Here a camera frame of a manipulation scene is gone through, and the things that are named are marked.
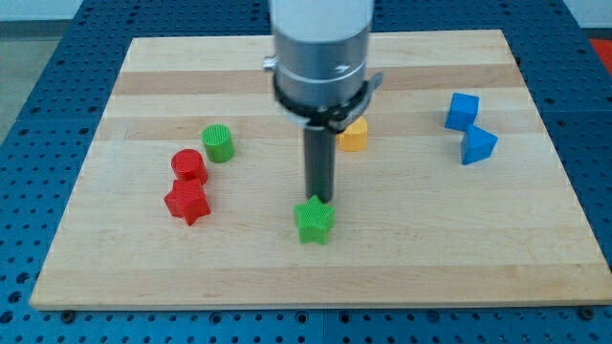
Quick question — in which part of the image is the red star block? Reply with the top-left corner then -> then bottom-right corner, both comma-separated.
164,179 -> 211,226

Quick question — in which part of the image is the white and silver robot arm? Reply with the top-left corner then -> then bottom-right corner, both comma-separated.
263,0 -> 383,203

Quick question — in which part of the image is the blue triangular prism block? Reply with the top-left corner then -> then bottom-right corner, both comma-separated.
461,124 -> 498,165

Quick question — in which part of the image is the yellow block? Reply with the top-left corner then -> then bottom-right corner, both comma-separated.
337,118 -> 368,152

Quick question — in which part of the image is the wooden board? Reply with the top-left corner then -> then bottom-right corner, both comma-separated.
30,30 -> 611,311

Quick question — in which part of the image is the green cylinder block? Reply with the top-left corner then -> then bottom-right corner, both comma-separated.
201,123 -> 235,163

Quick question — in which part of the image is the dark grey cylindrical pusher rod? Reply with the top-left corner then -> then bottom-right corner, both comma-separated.
304,129 -> 336,203

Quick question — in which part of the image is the green star block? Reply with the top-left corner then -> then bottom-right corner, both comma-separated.
294,195 -> 335,245

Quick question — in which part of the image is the red cylinder block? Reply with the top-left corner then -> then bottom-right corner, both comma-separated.
170,149 -> 208,184

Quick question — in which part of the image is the black clamp ring with lever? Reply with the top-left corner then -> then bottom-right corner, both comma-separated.
273,73 -> 383,133

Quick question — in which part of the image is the blue cube block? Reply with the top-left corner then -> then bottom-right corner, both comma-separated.
445,93 -> 480,131

